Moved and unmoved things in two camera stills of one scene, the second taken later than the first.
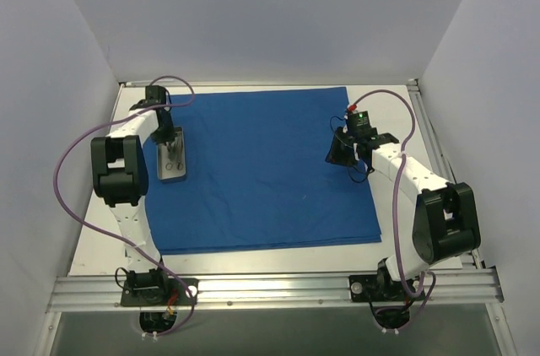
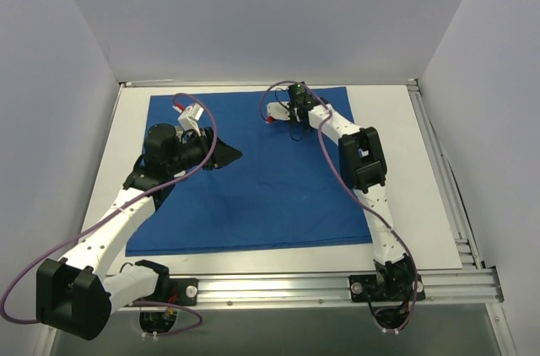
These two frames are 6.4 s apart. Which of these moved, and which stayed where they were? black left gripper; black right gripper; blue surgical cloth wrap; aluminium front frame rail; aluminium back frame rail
Moved: black right gripper; black left gripper
Stayed: aluminium back frame rail; aluminium front frame rail; blue surgical cloth wrap
